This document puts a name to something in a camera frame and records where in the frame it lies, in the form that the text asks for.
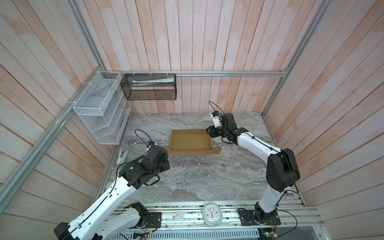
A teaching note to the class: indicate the white wire mesh shelf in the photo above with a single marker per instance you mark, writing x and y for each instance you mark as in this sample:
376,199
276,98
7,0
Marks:
103,109

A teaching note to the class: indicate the small white label tag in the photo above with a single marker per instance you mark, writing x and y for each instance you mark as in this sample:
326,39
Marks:
178,215

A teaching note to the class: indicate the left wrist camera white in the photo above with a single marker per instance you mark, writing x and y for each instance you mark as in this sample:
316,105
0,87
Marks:
149,144

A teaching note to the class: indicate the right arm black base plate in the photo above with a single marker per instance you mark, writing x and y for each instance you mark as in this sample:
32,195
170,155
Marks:
258,218

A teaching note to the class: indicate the white round clock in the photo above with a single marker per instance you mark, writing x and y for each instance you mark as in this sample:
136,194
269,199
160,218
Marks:
212,214

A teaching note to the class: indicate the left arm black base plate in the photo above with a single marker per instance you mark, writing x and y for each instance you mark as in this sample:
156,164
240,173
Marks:
152,220

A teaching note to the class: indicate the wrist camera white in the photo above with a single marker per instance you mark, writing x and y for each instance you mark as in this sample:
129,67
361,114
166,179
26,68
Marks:
217,119
149,144

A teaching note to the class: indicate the brown cardboard box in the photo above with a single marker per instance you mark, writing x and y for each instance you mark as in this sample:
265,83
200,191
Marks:
191,142

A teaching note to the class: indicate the black wire mesh basket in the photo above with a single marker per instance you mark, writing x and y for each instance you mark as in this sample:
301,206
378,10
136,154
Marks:
166,92

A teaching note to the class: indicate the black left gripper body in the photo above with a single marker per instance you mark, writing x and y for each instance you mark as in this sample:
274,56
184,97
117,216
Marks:
164,167

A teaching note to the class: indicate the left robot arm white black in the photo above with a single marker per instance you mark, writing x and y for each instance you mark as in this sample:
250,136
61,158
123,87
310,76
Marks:
94,224

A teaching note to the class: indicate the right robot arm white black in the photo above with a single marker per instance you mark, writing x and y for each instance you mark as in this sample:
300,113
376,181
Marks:
282,168

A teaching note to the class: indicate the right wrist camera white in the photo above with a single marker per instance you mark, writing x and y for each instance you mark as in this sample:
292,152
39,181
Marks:
217,119

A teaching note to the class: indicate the white small stapler device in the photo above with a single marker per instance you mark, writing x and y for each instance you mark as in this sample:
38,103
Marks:
122,157

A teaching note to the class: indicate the white paper in basket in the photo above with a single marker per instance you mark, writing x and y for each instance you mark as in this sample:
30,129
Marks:
140,83

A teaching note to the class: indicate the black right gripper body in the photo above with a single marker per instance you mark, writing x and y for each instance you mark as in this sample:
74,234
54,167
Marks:
218,131

